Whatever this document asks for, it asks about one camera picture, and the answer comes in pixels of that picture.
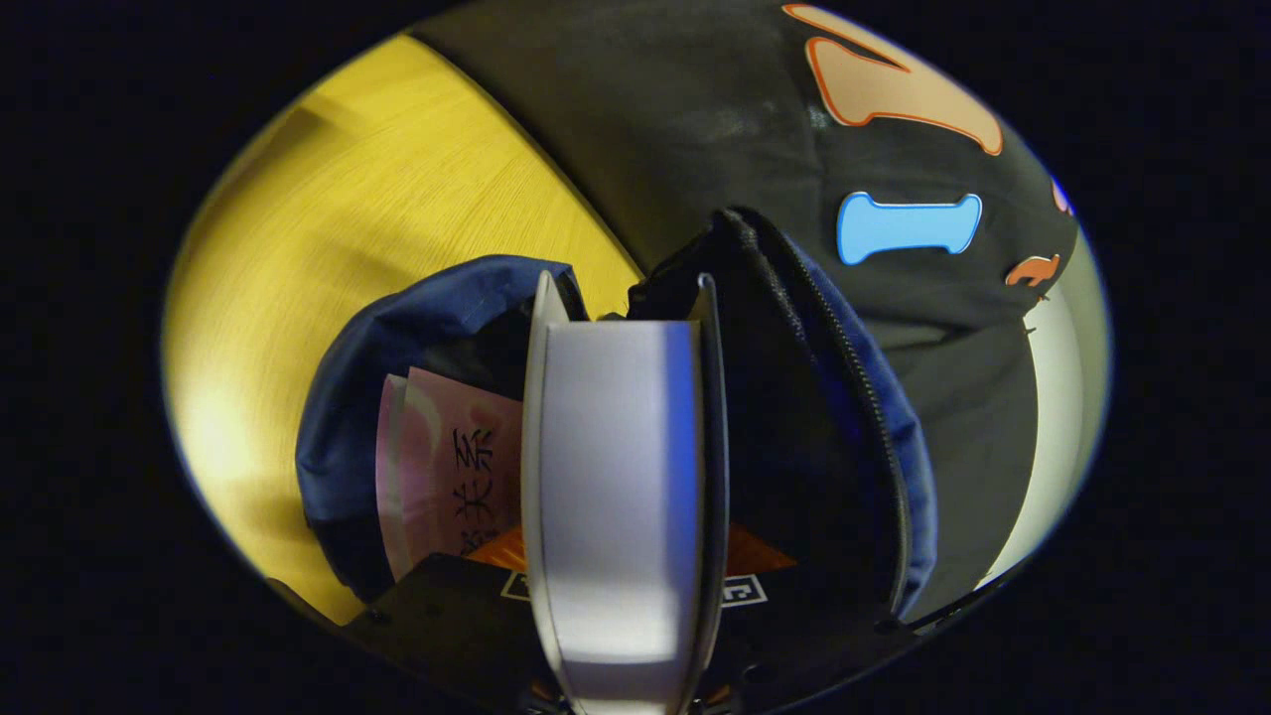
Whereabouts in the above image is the grey cover book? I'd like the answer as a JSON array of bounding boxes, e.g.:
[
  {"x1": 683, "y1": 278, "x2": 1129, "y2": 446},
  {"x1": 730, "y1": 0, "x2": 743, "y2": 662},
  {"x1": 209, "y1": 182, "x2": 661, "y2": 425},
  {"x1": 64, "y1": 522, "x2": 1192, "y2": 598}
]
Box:
[{"x1": 521, "y1": 270, "x2": 731, "y2": 715}]

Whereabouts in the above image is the black backdrop cloth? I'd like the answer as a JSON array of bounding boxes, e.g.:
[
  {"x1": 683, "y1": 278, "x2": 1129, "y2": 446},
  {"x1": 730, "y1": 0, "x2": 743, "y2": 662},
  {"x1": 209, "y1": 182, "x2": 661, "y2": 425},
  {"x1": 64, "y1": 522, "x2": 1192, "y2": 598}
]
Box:
[{"x1": 412, "y1": 0, "x2": 1083, "y2": 622}]

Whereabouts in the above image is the pink cover book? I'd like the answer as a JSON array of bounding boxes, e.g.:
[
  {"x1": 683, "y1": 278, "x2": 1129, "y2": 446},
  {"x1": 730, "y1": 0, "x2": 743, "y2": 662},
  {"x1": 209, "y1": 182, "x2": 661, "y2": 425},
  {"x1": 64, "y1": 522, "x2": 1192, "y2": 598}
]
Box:
[{"x1": 375, "y1": 367, "x2": 524, "y2": 582}]

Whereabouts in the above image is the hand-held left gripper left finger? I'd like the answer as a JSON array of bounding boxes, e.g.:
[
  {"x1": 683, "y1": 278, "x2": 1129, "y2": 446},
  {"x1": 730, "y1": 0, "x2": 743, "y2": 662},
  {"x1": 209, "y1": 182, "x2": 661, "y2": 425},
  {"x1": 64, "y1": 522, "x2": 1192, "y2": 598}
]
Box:
[{"x1": 348, "y1": 526, "x2": 558, "y2": 715}]

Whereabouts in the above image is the blue schoolbag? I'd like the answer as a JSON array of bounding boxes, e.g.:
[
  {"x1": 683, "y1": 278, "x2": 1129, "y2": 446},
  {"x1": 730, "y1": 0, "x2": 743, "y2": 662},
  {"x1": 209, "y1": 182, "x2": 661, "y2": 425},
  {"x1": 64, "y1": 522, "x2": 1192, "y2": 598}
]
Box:
[{"x1": 295, "y1": 207, "x2": 939, "y2": 622}]

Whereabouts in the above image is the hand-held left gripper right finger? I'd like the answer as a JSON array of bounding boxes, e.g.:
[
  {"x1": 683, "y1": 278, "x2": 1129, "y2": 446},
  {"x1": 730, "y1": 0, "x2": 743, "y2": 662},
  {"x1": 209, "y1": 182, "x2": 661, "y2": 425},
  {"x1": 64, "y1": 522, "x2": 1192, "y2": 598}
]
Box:
[{"x1": 710, "y1": 524, "x2": 921, "y2": 712}]

